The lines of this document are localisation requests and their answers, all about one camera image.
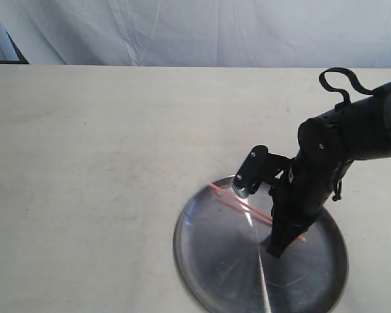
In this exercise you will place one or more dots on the round silver metal plate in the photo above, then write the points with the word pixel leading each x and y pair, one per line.
pixel 221 256

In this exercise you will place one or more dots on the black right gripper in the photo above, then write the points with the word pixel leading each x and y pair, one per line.
pixel 307 181

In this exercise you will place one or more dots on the thin red plastic stick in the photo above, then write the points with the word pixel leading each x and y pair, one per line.
pixel 239 204

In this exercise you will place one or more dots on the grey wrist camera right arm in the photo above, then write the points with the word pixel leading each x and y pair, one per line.
pixel 248 173

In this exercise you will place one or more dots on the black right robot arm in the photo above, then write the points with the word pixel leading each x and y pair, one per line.
pixel 328 144

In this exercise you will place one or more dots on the white backdrop cloth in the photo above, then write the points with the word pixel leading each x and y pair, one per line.
pixel 202 33

